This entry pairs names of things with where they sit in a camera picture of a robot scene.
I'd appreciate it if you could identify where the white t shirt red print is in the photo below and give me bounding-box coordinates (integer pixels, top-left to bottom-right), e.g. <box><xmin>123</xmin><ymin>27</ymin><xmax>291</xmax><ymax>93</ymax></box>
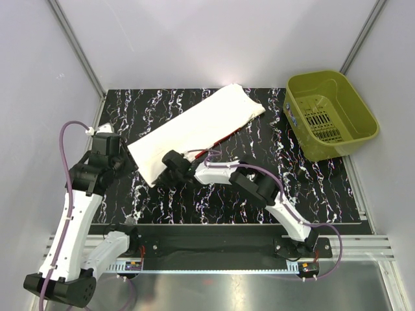
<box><xmin>128</xmin><ymin>84</ymin><xmax>265</xmax><ymax>188</ymax></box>

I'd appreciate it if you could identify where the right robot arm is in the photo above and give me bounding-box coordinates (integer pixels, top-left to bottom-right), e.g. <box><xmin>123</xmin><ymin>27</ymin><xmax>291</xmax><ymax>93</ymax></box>
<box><xmin>155</xmin><ymin>150</ymin><xmax>319</xmax><ymax>257</ymax></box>

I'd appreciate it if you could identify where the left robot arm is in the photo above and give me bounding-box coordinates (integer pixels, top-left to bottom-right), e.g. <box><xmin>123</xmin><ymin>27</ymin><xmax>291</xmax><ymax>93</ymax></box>
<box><xmin>23</xmin><ymin>123</ymin><xmax>140</xmax><ymax>310</ymax></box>

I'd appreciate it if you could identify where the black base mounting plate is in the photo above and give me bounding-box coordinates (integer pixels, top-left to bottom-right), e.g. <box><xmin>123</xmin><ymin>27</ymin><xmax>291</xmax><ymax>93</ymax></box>
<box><xmin>97</xmin><ymin>223</ymin><xmax>332</xmax><ymax>260</ymax></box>

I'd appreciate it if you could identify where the black patterned table mat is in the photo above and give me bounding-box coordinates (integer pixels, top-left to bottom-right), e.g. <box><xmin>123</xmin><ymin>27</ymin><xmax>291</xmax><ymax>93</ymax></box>
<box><xmin>93</xmin><ymin>88</ymin><xmax>361</xmax><ymax>224</ymax></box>

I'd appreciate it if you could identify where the olive green plastic basket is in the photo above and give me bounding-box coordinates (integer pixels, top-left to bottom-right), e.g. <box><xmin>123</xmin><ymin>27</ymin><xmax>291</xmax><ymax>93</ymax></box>
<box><xmin>283</xmin><ymin>70</ymin><xmax>379</xmax><ymax>162</ymax></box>

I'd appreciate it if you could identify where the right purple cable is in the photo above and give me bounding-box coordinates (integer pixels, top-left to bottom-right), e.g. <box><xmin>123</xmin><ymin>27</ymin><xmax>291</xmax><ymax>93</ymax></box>
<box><xmin>184</xmin><ymin>148</ymin><xmax>344</xmax><ymax>282</ymax></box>

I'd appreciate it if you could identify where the purple cable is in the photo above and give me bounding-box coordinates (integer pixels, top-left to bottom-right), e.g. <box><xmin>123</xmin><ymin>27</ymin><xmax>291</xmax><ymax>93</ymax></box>
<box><xmin>38</xmin><ymin>120</ymin><xmax>137</xmax><ymax>311</ymax></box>
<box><xmin>184</xmin><ymin>148</ymin><xmax>344</xmax><ymax>282</ymax></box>

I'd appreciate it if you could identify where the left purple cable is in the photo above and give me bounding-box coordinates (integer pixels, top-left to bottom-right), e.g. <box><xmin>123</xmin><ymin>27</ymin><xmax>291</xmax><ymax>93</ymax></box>
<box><xmin>38</xmin><ymin>120</ymin><xmax>137</xmax><ymax>311</ymax></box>

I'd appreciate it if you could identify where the aluminium rail profile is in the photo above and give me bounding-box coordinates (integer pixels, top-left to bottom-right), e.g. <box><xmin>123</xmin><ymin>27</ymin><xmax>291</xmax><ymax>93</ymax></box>
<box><xmin>41</xmin><ymin>235</ymin><xmax>108</xmax><ymax>260</ymax></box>

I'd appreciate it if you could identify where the slotted grey cable duct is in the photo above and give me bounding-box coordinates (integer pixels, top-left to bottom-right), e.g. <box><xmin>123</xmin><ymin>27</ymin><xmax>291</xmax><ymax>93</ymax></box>
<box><xmin>105</xmin><ymin>258</ymin><xmax>299</xmax><ymax>275</ymax></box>

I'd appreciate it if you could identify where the left aluminium frame post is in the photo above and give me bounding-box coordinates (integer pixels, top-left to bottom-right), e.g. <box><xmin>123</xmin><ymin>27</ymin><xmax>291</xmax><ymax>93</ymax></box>
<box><xmin>45</xmin><ymin>0</ymin><xmax>106</xmax><ymax>100</ymax></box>

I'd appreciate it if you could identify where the aluminium frame post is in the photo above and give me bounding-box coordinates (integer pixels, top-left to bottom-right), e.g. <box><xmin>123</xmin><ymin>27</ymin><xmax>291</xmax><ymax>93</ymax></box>
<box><xmin>339</xmin><ymin>0</ymin><xmax>388</xmax><ymax>76</ymax></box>
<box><xmin>45</xmin><ymin>0</ymin><xmax>106</xmax><ymax>100</ymax></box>

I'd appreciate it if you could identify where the right aluminium frame post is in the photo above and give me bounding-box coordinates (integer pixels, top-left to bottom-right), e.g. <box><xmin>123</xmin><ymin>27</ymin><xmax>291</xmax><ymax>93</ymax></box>
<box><xmin>339</xmin><ymin>0</ymin><xmax>388</xmax><ymax>76</ymax></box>

